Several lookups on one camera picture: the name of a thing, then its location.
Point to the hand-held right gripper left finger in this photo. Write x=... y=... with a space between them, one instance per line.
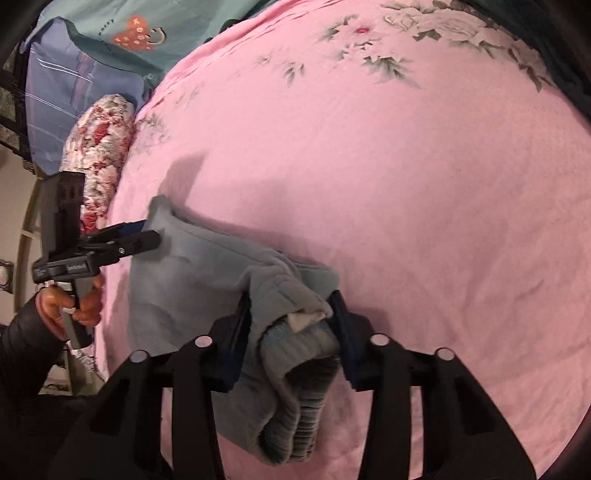
x=240 y=332

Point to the teal printed blanket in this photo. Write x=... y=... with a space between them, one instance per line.
x=115 y=18

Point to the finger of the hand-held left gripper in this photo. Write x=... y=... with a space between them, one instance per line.
x=138 y=242
x=124 y=228

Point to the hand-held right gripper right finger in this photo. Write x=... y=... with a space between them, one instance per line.
x=344 y=341

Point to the red floral pillow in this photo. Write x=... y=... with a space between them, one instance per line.
x=104 y=138

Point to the person's left hand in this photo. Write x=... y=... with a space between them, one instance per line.
x=90 y=307

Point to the pink floral bed sheet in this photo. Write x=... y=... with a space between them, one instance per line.
x=369 y=184

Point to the blue striped pillow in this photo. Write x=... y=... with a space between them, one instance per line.
x=64 y=101

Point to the person's left forearm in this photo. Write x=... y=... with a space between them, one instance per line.
x=27 y=369

